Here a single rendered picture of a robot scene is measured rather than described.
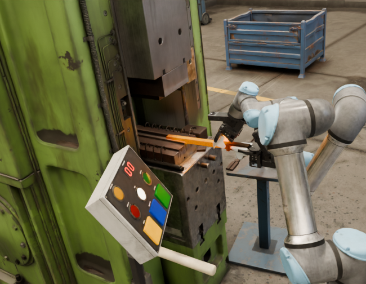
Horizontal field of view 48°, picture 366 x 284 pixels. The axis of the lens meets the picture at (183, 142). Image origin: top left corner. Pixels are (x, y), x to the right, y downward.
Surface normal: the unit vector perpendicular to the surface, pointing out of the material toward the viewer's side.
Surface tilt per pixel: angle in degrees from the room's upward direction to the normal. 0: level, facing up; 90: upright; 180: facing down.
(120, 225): 90
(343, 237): 8
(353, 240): 8
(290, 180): 64
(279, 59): 90
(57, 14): 89
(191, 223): 90
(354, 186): 0
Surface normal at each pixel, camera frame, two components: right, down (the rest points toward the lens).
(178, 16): 0.84, 0.15
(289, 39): -0.59, 0.42
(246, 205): -0.12, -0.88
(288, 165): -0.33, 0.01
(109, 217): -0.12, 0.47
